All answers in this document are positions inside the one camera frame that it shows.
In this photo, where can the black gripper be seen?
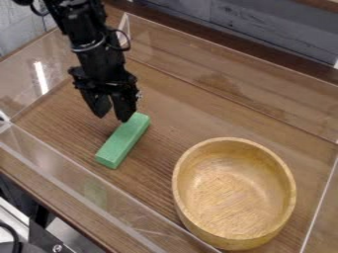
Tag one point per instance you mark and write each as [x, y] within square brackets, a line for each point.
[102, 77]

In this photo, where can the green rectangular block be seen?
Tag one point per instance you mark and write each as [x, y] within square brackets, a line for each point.
[121, 142]

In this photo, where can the brown wooden bowl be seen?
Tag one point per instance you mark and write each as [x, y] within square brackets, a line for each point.
[234, 192]

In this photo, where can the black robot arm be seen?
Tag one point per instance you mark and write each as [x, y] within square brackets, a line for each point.
[81, 19]

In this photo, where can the clear acrylic corner bracket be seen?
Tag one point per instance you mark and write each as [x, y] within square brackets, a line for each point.
[125, 31]

